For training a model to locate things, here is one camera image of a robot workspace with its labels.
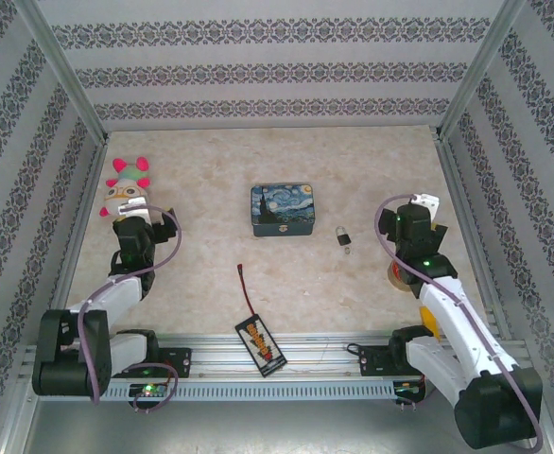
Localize black connector board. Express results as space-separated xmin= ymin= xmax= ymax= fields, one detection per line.
xmin=234 ymin=312 xmax=289 ymax=378

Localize yellow block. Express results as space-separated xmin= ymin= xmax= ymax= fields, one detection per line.
xmin=420 ymin=306 xmax=441 ymax=341

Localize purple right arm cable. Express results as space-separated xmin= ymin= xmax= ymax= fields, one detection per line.
xmin=374 ymin=191 xmax=543 ymax=450

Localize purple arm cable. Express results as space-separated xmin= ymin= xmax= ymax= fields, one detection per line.
xmin=78 ymin=203 xmax=183 ymax=415
xmin=374 ymin=191 xmax=543 ymax=450

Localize aluminium side rail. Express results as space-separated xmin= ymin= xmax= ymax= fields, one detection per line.
xmin=40 ymin=139 xmax=111 ymax=344
xmin=435 ymin=134 xmax=512 ymax=341

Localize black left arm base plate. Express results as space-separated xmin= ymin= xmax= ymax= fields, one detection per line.
xmin=156 ymin=347 xmax=193 ymax=379

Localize thin red cable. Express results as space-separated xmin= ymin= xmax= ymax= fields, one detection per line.
xmin=235 ymin=264 xmax=258 ymax=317

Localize white plush toy pink limbs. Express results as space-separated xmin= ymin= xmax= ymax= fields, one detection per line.
xmin=99 ymin=156 xmax=153 ymax=218

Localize aluminium mounting rail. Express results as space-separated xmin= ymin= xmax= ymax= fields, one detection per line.
xmin=19 ymin=332 xmax=529 ymax=381

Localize aluminium frame post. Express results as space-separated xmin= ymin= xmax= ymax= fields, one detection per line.
xmin=14 ymin=0 xmax=111 ymax=146
xmin=436 ymin=0 xmax=528 ymax=143

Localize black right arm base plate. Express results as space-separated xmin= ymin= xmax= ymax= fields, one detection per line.
xmin=357 ymin=343 xmax=424 ymax=378

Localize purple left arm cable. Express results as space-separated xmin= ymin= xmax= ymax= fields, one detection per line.
xmin=78 ymin=203 xmax=183 ymax=415

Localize round tin with red lid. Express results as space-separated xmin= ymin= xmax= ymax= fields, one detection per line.
xmin=386 ymin=257 xmax=420 ymax=292

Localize starry night tin box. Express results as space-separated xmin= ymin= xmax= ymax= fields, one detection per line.
xmin=250 ymin=183 xmax=316 ymax=238

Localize slotted grey cable duct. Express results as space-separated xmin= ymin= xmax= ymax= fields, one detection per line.
xmin=101 ymin=380 xmax=424 ymax=404

